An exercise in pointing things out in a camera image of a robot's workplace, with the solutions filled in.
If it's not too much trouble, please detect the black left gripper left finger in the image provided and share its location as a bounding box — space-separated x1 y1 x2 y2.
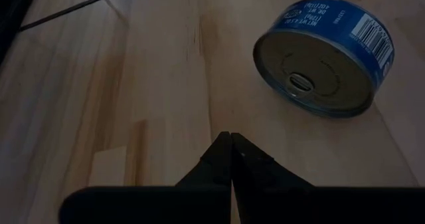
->
59 132 232 224

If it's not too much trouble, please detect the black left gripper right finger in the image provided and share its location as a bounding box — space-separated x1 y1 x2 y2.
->
231 133 425 224

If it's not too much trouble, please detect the blue label seafood can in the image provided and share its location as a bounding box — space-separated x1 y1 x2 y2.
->
252 0 396 119

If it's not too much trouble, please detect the wooden shelf with black legs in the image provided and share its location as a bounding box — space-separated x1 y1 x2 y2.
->
18 0 106 32

